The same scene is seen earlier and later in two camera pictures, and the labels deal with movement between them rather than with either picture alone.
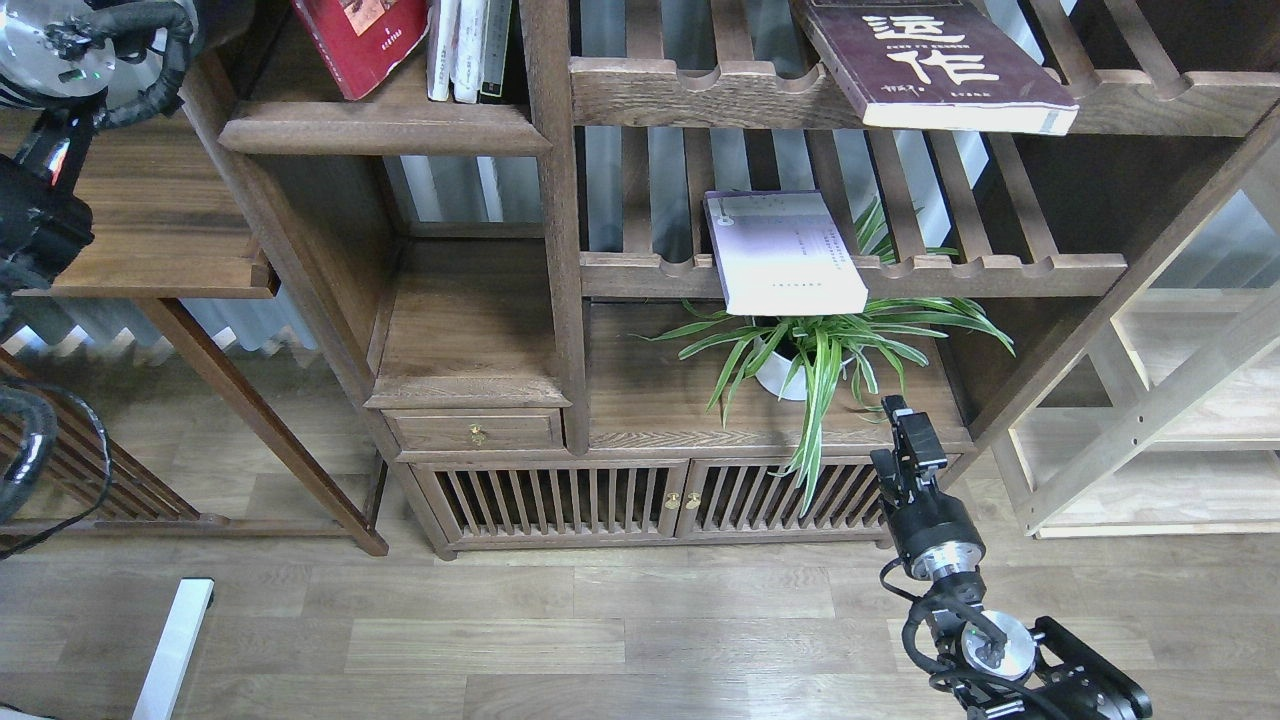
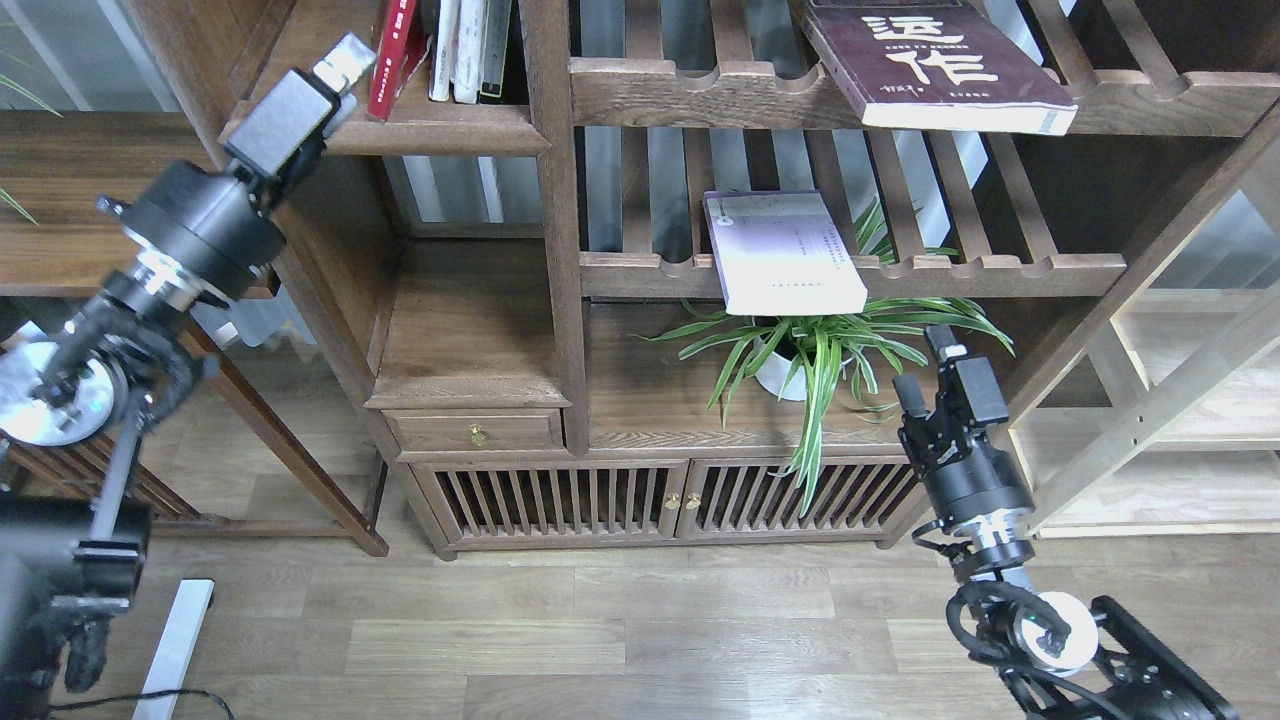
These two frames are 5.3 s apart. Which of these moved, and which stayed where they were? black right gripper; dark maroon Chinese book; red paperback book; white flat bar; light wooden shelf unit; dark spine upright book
Moved: red paperback book; black right gripper
Stayed: white flat bar; dark spine upright book; dark maroon Chinese book; light wooden shelf unit
